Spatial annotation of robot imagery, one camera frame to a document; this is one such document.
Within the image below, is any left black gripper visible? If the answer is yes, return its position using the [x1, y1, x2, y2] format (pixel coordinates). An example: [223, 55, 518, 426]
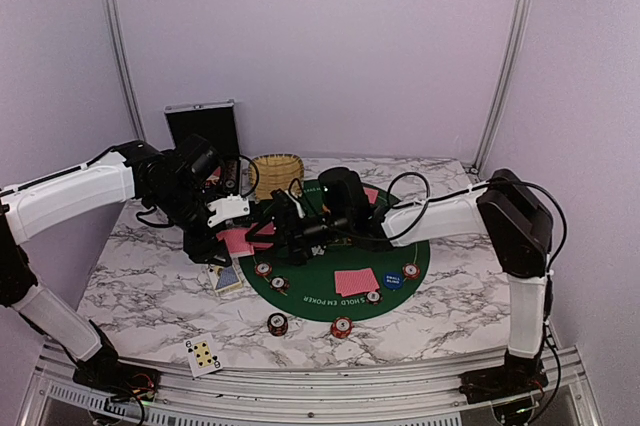
[149, 181, 232, 266]

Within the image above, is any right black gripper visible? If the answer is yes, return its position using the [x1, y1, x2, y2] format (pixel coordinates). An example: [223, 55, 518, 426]
[245, 206, 351, 267]

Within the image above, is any dealt card seat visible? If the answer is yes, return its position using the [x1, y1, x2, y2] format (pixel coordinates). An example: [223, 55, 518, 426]
[364, 187, 379, 205]
[251, 243, 274, 251]
[334, 268, 379, 297]

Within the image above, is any red playing card deck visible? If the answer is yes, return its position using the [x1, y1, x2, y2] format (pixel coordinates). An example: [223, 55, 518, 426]
[217, 228, 255, 258]

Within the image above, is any dealt card bottom seat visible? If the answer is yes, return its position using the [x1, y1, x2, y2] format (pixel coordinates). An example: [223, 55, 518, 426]
[334, 268, 379, 297]

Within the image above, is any dealt card top seat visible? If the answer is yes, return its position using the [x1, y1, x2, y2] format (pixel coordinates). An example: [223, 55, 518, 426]
[364, 187, 379, 205]

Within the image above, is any black red 100 chip stack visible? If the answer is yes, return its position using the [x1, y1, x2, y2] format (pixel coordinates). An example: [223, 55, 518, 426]
[267, 312, 288, 337]

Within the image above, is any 100 chip stack bottom mat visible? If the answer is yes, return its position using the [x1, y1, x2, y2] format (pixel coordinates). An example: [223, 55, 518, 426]
[365, 291, 383, 305]

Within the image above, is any red tan 5 chip stack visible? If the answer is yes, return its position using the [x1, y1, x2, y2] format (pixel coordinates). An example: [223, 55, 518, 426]
[330, 316, 353, 339]

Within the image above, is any blue small blind button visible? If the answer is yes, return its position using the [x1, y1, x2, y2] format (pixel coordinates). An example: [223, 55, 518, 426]
[382, 272, 405, 291]

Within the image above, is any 5 chip stack mat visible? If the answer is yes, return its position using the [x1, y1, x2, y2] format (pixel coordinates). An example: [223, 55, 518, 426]
[402, 263, 421, 280]

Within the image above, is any face-up six of spades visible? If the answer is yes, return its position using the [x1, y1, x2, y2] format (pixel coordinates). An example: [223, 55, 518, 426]
[184, 335, 222, 378]

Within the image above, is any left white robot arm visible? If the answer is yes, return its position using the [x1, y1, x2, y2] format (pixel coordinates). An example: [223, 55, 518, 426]
[1, 135, 220, 391]

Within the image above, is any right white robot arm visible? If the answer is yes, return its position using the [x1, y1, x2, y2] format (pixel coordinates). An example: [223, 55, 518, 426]
[245, 167, 553, 394]

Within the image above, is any boxed card deck in case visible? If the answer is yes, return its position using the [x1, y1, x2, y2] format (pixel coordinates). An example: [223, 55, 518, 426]
[206, 167, 222, 184]

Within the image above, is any right chip row in case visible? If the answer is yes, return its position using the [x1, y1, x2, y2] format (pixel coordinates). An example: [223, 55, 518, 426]
[222, 159, 240, 194]

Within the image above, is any round green poker mat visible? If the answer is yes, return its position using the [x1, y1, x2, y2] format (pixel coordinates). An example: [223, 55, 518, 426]
[223, 167, 431, 323]

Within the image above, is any woven bamboo basket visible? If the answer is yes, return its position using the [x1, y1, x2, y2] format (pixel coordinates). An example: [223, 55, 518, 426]
[249, 153, 304, 201]

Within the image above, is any playing card box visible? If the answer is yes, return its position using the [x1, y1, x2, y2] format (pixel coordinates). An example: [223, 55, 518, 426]
[207, 265, 244, 296]

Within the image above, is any aluminium poker case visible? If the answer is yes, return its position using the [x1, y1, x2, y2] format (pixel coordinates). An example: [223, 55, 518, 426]
[164, 99, 241, 194]

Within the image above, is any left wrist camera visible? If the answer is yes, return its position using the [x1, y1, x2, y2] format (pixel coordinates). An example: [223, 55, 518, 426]
[206, 195, 250, 228]

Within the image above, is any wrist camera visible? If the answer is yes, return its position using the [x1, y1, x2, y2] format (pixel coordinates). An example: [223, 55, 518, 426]
[206, 195, 250, 228]
[318, 167, 373, 230]

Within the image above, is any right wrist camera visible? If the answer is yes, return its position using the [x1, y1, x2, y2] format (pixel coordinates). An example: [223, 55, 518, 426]
[318, 167, 373, 230]

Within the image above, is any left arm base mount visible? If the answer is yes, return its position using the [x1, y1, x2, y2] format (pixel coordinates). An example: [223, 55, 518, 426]
[73, 357, 160, 402]

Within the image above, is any aluminium front rail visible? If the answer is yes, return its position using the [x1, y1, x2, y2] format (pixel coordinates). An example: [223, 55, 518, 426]
[18, 344, 602, 425]

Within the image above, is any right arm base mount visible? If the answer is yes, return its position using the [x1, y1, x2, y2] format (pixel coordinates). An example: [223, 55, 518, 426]
[458, 360, 549, 404]

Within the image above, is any left aluminium frame post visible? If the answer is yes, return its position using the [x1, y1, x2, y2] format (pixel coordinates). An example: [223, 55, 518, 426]
[102, 0, 147, 141]

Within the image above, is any aluminium frame post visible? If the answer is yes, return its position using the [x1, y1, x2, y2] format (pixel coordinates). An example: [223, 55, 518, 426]
[470, 0, 533, 174]
[102, 0, 147, 141]

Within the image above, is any right aluminium frame post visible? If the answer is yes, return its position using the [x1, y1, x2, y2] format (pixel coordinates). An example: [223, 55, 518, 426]
[470, 0, 533, 174]

